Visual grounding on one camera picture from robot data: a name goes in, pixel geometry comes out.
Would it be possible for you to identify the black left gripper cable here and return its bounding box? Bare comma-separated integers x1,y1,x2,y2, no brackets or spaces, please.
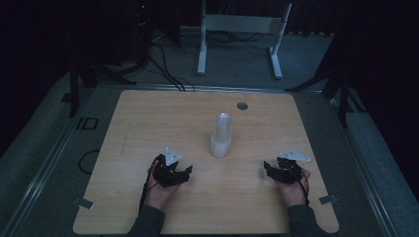
138,155,161,212

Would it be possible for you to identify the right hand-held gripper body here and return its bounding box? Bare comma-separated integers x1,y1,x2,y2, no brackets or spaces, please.
272,150,311,186

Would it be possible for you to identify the white metal stand frame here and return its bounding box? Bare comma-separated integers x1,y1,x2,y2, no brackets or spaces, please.
196,0,293,81

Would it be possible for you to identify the black floor cable bundle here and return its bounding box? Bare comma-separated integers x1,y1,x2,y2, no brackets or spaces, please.
147,41,196,92

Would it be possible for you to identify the grey tape strip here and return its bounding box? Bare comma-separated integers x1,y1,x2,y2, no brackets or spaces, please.
317,194,340,205
72,197,96,210

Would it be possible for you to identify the black tripod stand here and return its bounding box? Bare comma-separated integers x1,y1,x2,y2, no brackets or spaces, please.
284,63,368,129
66,57,136,119

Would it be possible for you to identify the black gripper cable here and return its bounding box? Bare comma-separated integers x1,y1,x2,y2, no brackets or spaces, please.
138,155,161,212
295,169,311,207

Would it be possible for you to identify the person's left hand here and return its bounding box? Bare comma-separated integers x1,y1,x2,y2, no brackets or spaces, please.
143,179,181,212

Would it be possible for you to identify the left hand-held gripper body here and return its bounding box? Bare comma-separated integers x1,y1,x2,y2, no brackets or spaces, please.
153,146,192,189

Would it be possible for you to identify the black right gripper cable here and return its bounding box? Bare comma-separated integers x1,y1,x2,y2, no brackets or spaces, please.
295,169,311,207

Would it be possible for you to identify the black floor cable loop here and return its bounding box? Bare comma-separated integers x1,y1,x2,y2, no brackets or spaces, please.
77,149,101,176

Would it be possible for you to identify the person's right hand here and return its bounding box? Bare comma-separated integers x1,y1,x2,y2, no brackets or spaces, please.
278,167,312,208

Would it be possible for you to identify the stack of clear plastic cups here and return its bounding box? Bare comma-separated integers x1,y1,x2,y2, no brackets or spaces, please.
209,112,233,159

